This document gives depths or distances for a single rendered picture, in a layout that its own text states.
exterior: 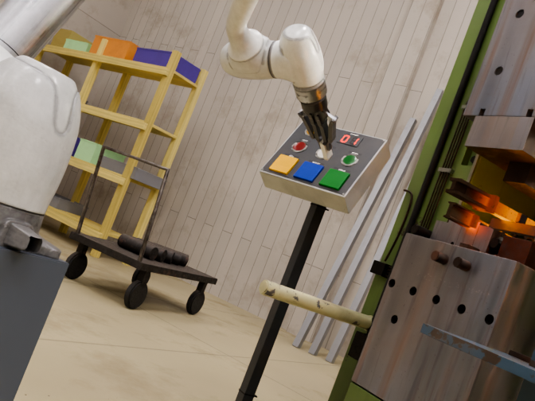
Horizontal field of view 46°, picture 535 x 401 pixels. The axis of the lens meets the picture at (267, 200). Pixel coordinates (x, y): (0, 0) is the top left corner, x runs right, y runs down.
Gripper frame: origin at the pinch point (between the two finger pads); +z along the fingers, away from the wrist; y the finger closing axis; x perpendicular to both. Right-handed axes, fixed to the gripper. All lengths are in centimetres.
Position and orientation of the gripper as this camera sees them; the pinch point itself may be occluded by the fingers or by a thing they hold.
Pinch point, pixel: (326, 148)
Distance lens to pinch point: 191.5
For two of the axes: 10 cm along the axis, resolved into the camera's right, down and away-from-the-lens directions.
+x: 5.7, -6.8, 4.7
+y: 7.8, 2.7, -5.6
